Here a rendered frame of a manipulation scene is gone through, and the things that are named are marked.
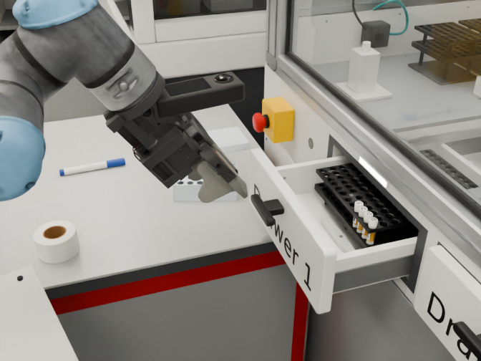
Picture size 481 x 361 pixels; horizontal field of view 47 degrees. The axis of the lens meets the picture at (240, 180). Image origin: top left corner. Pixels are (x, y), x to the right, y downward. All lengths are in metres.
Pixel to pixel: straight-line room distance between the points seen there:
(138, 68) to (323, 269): 0.34
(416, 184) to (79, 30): 0.46
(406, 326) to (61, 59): 0.61
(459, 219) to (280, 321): 0.55
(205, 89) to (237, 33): 0.89
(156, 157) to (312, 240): 0.23
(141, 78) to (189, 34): 0.90
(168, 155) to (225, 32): 0.90
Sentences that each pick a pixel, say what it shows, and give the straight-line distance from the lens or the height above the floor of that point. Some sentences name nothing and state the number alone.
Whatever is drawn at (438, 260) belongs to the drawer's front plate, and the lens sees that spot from 0.73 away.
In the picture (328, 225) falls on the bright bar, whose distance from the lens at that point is 0.89.
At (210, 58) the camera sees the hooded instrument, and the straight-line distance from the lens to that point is 1.56.
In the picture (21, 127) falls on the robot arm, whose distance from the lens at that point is 0.51.
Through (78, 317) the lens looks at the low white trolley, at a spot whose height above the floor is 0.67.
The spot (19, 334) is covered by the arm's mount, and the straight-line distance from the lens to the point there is 0.78.
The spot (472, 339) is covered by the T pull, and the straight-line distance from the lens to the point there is 0.67.
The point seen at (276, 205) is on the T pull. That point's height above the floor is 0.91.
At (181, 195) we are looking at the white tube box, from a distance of 1.08.
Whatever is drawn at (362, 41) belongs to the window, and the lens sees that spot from 0.88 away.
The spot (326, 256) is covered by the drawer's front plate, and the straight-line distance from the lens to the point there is 0.71.
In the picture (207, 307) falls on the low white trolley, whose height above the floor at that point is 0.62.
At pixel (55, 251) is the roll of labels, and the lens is 0.97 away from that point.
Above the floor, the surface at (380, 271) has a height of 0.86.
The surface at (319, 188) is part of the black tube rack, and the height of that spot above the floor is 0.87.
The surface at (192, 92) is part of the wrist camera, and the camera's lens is 0.68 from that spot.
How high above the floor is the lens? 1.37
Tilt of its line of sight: 32 degrees down
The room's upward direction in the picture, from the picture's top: straight up
